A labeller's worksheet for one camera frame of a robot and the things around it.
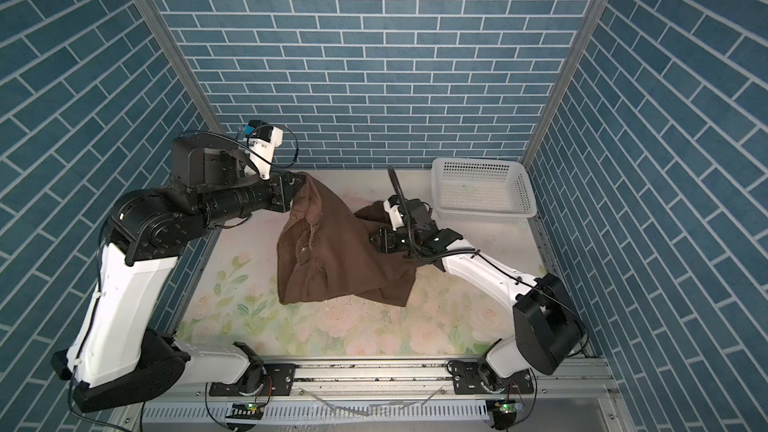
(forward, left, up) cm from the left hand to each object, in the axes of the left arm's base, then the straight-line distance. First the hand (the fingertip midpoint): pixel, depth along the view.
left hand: (307, 178), depth 56 cm
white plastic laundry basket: (+36, -52, -45) cm, 78 cm away
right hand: (+5, -11, -28) cm, 31 cm away
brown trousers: (-6, -2, -18) cm, 19 cm away
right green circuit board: (-33, -44, -46) cm, 72 cm away
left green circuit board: (-32, +18, -49) cm, 61 cm away
